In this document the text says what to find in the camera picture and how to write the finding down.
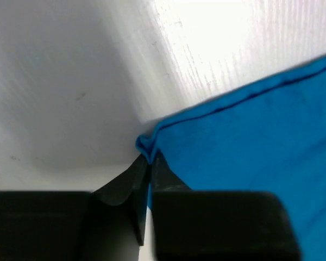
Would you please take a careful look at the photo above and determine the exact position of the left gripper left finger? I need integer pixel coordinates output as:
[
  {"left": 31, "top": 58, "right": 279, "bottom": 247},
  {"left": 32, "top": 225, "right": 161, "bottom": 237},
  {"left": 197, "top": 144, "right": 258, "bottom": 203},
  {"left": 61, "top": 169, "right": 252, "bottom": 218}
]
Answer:
[{"left": 92, "top": 155, "right": 149, "bottom": 246}]

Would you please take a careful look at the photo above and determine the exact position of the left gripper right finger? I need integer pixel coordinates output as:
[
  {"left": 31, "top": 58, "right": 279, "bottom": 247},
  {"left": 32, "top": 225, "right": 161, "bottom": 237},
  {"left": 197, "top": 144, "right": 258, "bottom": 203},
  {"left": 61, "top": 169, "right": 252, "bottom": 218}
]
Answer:
[{"left": 151, "top": 153, "right": 191, "bottom": 193}]

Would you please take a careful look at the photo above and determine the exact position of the blue t shirt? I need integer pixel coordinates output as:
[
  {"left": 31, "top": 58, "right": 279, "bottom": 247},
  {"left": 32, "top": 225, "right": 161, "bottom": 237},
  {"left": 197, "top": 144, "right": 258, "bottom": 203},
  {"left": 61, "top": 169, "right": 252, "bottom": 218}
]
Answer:
[{"left": 136, "top": 56, "right": 326, "bottom": 260}]

